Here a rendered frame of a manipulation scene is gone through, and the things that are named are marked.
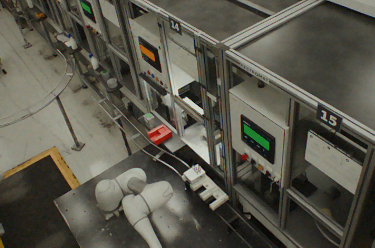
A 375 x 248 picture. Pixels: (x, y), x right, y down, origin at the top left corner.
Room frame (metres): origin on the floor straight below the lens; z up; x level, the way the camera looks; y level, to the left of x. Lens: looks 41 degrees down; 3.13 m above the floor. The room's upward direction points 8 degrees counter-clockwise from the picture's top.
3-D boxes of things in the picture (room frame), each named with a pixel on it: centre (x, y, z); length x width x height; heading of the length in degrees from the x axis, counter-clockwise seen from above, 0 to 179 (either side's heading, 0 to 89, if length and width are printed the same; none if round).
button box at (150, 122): (2.41, 0.34, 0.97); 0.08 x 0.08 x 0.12; 31
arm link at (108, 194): (1.82, 0.70, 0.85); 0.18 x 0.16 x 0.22; 120
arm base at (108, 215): (1.80, 0.70, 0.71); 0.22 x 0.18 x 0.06; 31
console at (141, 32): (2.47, 0.14, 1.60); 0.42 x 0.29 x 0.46; 31
